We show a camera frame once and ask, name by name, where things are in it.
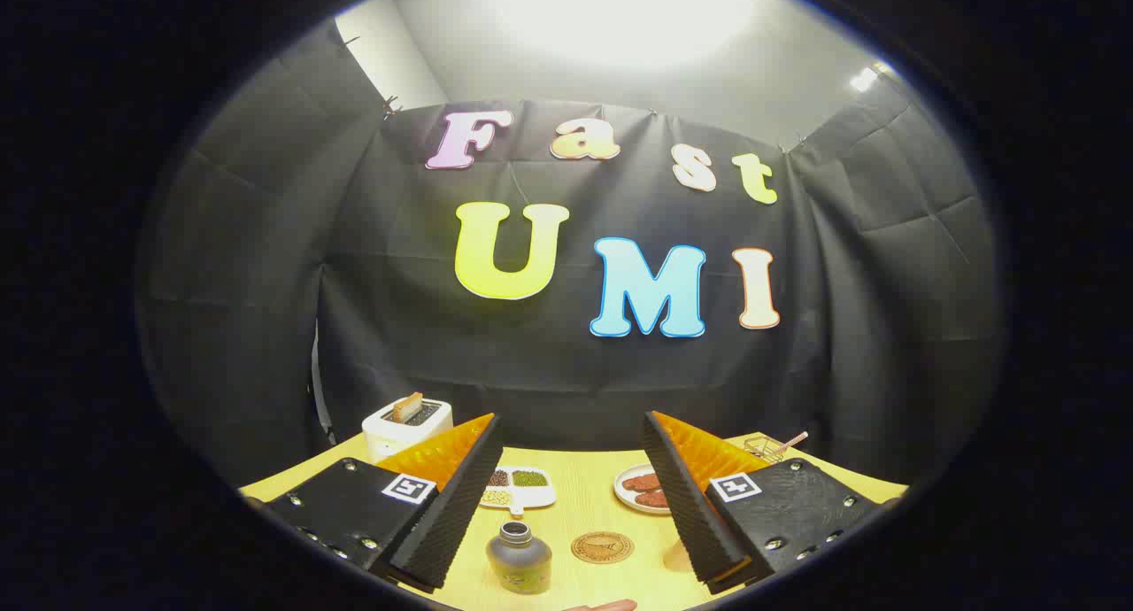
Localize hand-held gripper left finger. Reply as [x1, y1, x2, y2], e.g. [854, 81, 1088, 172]
[263, 414, 505, 592]

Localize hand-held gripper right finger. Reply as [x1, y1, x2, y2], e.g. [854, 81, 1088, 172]
[641, 410, 886, 594]

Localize silver green-label juice bottle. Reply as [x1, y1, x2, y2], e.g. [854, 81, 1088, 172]
[486, 520, 553, 594]

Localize round cork coaster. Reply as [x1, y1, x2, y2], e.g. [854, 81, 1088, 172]
[571, 530, 635, 565]

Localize white round plate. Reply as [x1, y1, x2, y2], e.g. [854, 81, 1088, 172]
[614, 463, 674, 515]

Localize white divided dish with beans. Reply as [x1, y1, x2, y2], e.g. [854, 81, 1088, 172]
[479, 467, 558, 516]

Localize white toaster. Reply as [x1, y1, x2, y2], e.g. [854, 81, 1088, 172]
[362, 398, 454, 464]

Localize wooden table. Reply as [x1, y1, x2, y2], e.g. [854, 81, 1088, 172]
[239, 431, 910, 611]

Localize black backdrop cloth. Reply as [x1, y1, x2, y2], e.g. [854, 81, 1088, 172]
[137, 18, 1006, 488]

